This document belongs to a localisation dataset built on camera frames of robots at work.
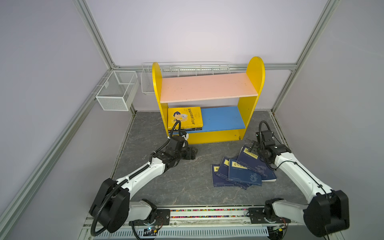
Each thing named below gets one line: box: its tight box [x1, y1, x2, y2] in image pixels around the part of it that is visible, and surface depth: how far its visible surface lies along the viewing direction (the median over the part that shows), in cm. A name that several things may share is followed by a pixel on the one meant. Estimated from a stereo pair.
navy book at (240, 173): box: [228, 158, 263, 186], surface depth 86 cm
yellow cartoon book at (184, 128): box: [168, 125, 204, 132], surface depth 91 cm
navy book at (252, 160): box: [236, 146, 277, 182], surface depth 88 cm
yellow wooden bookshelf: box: [152, 56, 266, 145], surface depth 80 cm
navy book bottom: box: [211, 164, 234, 188], surface depth 86 cm
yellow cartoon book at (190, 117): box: [168, 106, 204, 130], surface depth 93 cm
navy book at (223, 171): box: [215, 156, 253, 190], surface depth 88 cm
